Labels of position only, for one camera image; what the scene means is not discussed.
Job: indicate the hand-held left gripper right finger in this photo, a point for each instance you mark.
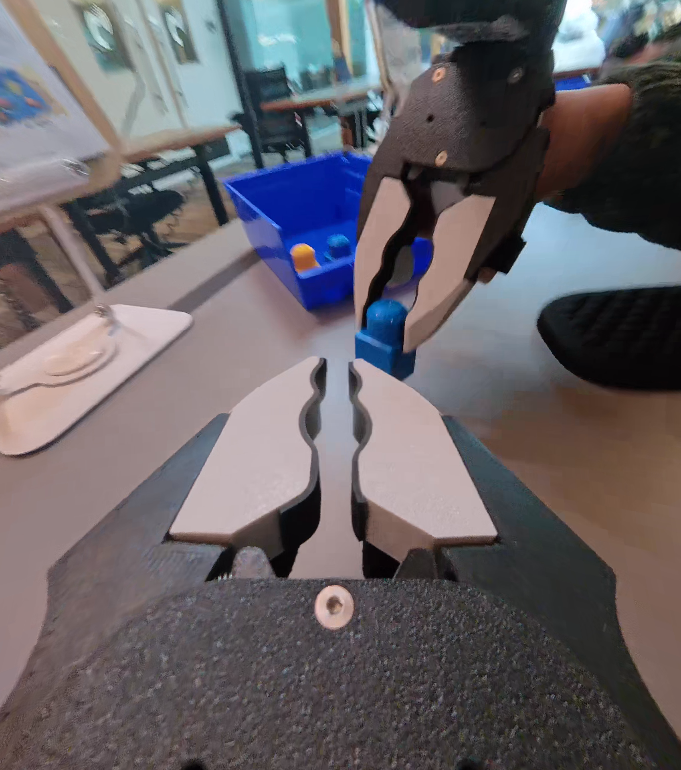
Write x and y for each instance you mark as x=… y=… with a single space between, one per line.
x=418 y=481

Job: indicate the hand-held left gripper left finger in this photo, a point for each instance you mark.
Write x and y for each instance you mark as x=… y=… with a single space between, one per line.
x=250 y=475

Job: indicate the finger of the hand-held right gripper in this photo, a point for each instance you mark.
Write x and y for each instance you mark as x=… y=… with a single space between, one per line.
x=382 y=222
x=448 y=258

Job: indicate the yellow mega block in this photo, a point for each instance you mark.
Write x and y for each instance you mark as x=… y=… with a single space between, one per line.
x=304 y=257

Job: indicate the blue mega block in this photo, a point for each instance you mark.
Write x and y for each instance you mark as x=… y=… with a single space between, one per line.
x=385 y=343
x=338 y=245

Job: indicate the person's right forearm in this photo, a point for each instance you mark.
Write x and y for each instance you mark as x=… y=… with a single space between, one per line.
x=665 y=168

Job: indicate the wooden desk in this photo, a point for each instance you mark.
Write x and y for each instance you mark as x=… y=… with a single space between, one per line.
x=184 y=138
x=316 y=99

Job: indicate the black office chair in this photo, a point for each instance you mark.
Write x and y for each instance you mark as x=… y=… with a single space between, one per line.
x=274 y=102
x=136 y=210

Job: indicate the black tripod pole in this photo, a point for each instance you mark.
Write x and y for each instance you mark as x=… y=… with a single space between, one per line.
x=241 y=90

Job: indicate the black textured pad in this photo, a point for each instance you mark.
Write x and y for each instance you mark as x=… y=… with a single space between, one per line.
x=635 y=337

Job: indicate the door window panel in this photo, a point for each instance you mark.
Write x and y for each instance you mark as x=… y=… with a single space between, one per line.
x=100 y=30
x=178 y=30

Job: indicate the printed instruction sheet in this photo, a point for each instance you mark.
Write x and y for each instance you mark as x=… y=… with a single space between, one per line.
x=15 y=108

